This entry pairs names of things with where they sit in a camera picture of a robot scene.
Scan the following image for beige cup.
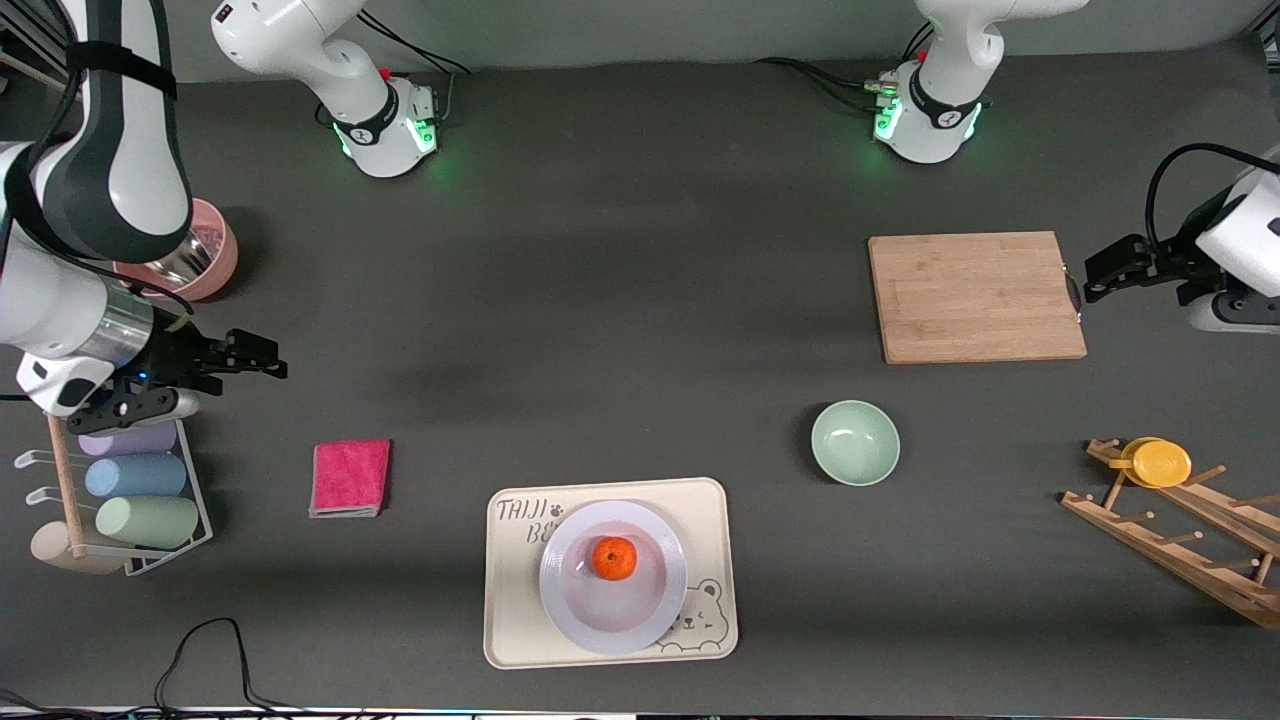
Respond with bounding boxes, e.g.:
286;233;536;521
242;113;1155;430
30;522;127;577

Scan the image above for blue cup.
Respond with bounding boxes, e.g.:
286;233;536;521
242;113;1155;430
84;454;189;499

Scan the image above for black cable on table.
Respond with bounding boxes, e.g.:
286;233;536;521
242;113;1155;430
0;618;311;717

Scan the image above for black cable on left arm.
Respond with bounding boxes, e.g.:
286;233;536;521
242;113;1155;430
1144;143;1280;253

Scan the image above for pink bowl with metal inside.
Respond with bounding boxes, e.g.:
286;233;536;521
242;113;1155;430
112;198;240;303

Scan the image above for black cables at base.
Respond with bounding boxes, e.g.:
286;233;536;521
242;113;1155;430
355;10;477;127
754;22;933;113

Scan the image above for orange fruit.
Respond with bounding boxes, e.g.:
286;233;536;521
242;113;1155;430
592;537;638;582

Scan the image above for light green bowl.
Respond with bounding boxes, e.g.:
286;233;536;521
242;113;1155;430
811;400;901;488

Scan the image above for white wire cup rack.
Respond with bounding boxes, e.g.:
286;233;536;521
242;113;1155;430
14;402;215;578

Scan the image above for wooden peg drying rack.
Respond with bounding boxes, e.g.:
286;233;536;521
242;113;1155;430
1060;437;1280;629

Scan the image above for black cables at left base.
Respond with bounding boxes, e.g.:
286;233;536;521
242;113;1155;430
754;22;933;113

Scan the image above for purple cup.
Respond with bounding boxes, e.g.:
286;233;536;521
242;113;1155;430
78;425;179;458

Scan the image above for wooden cutting board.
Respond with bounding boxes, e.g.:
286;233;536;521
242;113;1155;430
868;231;1088;365

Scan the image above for pink folded cloth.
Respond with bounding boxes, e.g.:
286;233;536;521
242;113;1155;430
309;439;392;519

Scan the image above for white round plate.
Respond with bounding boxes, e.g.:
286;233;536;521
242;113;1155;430
539;500;688;656

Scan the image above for yellow cup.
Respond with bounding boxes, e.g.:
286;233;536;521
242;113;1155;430
1120;437;1193;489

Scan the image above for green cup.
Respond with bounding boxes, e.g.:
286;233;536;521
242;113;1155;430
95;495;201;550

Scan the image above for cream bear print tray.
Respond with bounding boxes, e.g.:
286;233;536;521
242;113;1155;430
484;477;739;669

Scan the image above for black cables at right base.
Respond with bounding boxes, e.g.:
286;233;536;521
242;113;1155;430
355;10;477;127

